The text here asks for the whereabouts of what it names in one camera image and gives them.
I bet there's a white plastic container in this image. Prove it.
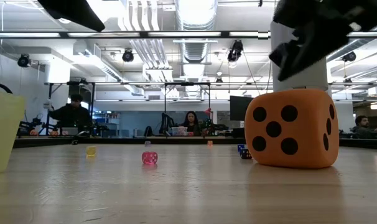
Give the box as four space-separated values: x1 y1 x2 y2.
171 126 189 137

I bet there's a white cylinder table lamp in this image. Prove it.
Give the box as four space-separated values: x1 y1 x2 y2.
270 21 329 93

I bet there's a small pink translucent die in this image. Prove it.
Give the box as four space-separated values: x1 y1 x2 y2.
141 151 159 165

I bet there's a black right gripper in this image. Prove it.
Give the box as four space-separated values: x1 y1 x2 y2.
268 0 377 82

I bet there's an orange foam die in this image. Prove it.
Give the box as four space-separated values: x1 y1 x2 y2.
244 88 340 169

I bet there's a black computer monitor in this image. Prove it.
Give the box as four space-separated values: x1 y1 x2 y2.
229 95 254 122

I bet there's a black background rig frame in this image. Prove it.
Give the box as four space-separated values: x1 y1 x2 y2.
44 81 96 138
163 82 212 138

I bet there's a black metal table frame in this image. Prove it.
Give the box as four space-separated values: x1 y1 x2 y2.
12 135 377 150

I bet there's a black ceiling spotlight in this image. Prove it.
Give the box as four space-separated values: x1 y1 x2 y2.
227 39 244 62
342 50 357 62
121 49 135 63
17 53 32 68

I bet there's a yellow translucent plastic bin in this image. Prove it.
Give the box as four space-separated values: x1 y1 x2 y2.
0 89 27 175

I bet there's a person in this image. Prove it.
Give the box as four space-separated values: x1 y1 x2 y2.
351 115 377 139
182 111 202 137
47 93 93 136

